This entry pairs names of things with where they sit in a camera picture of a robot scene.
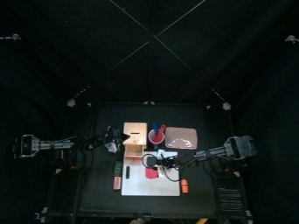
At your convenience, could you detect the flat pink dough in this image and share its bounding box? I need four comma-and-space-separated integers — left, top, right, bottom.
144, 167, 160, 179

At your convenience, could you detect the light wooden drawer box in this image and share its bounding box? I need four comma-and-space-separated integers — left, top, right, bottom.
123, 122, 148, 147

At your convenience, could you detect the white cutting board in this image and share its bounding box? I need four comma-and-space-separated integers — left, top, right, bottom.
120, 150, 183, 197

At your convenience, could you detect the green striped block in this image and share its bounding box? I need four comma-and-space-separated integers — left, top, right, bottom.
113, 160, 124, 177

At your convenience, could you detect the red plastic cup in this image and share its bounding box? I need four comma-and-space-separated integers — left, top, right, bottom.
147, 128, 167, 145

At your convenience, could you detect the blue plastic utensil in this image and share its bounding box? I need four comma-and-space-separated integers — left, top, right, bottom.
151, 122, 160, 138

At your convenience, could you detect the orange toy carrot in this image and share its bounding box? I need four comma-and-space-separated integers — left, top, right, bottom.
180, 170, 191, 194

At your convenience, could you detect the red plastic utensil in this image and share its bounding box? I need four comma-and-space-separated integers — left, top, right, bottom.
156, 124, 167, 139

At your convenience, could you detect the pink rectangular block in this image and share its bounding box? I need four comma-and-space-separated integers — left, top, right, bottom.
112, 176, 123, 191

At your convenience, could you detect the black plate with white text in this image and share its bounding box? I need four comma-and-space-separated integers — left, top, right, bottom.
215, 178, 245, 218

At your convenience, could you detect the right wrist camera with cable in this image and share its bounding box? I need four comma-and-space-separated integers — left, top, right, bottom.
140, 153, 159, 169

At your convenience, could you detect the thin diagonal brace wire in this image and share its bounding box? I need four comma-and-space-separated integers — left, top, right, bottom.
69, 0, 207, 104
107, 0, 231, 109

